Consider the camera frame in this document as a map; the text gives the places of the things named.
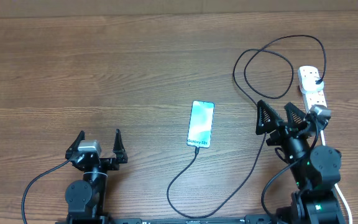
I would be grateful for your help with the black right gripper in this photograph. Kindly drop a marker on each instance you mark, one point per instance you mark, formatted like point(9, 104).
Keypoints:
point(283, 130)

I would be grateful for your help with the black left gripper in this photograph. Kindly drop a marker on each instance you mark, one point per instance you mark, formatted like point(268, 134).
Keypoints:
point(112, 164)

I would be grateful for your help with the blue smartphone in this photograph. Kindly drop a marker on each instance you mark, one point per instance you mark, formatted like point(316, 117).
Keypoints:
point(200, 125)

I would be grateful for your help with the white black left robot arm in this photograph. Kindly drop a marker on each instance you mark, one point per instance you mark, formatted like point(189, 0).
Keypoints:
point(85, 197)

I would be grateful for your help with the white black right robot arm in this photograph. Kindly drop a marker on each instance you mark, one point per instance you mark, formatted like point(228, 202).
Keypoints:
point(315, 168)

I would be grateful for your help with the white charger plug adapter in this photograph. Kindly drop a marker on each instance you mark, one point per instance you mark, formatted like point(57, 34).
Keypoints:
point(310, 85)

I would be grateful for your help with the white power strip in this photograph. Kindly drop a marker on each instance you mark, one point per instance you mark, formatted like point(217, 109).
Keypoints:
point(316, 98)

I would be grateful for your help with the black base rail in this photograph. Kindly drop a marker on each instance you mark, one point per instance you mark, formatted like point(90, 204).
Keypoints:
point(248, 219)

